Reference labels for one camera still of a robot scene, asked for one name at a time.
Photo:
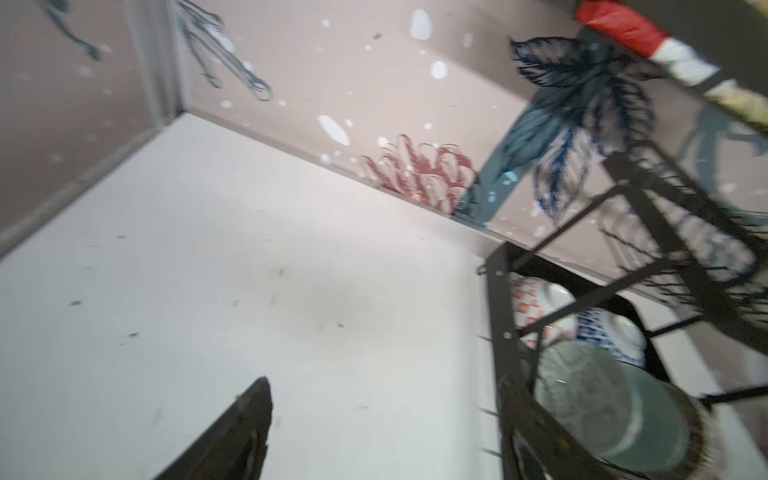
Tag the blue geometric patterned bowl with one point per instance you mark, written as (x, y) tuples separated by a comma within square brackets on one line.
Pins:
[(533, 298)]

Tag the red cassava chips bag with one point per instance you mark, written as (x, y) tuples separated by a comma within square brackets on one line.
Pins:
[(617, 21)]

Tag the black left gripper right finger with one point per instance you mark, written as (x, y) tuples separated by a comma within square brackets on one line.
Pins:
[(557, 452)]

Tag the orange diamond white bowl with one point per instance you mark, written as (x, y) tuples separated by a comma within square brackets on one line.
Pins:
[(585, 389)]

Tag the black two-tier dish rack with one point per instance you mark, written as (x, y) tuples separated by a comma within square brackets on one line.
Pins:
[(701, 259)]

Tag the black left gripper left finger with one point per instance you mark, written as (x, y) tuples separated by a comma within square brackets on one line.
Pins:
[(235, 445)]

